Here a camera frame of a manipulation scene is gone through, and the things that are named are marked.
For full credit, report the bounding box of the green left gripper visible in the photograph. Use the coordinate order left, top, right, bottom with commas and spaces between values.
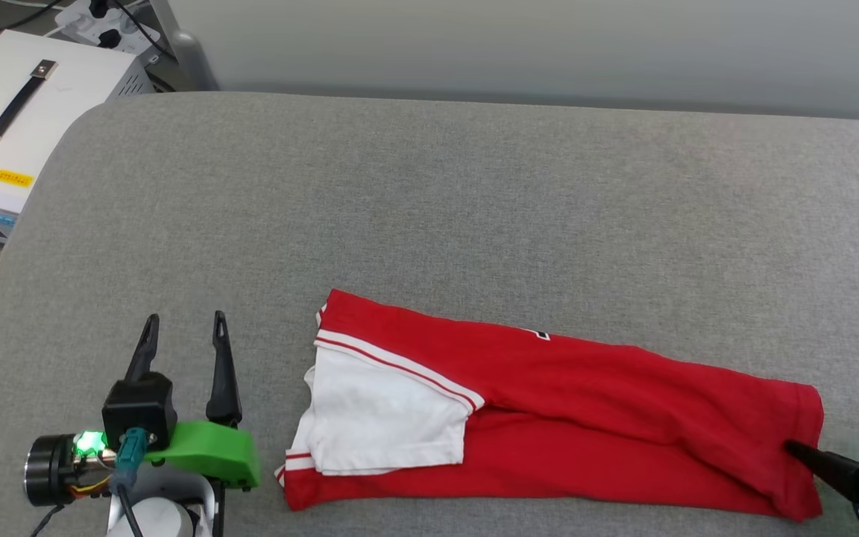
125, 310, 261, 492

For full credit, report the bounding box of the red and white t-shirt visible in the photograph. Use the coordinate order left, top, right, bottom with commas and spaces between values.
274, 289, 825, 523

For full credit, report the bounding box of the white equipment box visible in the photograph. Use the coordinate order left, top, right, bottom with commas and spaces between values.
0, 30, 156, 244

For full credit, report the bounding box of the grey fabric sofa cushion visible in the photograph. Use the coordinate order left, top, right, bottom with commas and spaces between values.
0, 91, 859, 537

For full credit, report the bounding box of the white power strip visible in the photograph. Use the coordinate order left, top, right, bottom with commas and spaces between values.
54, 0, 163, 57

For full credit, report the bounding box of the white partition panel with foot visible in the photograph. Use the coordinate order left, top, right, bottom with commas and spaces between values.
148, 0, 859, 122

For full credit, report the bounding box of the black left camera cable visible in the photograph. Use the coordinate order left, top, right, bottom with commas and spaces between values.
109, 428, 148, 537

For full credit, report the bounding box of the black strap box handle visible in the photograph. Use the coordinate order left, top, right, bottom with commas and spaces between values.
0, 60, 58, 157

